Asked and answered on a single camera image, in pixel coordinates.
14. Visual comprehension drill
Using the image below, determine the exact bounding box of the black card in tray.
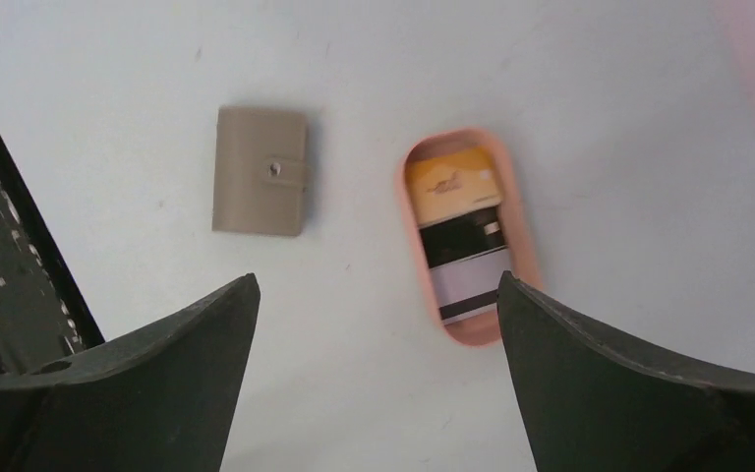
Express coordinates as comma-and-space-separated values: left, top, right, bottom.
420, 206, 506, 268

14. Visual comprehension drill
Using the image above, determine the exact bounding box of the grey card holder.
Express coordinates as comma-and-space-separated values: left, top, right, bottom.
211, 105, 310, 237

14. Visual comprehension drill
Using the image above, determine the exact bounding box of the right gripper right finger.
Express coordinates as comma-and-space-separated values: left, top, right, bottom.
497, 273, 755, 471

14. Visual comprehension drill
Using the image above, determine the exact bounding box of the lilac striped card in tray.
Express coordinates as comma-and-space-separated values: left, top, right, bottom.
430, 248, 512, 325

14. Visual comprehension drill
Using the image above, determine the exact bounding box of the pink oval tray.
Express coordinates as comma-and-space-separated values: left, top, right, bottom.
395, 128, 543, 347

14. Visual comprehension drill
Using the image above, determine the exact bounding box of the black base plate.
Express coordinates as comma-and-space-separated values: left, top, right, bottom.
0, 135, 105, 375

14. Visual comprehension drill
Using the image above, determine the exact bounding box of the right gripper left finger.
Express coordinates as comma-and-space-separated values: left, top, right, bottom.
0, 274, 261, 471

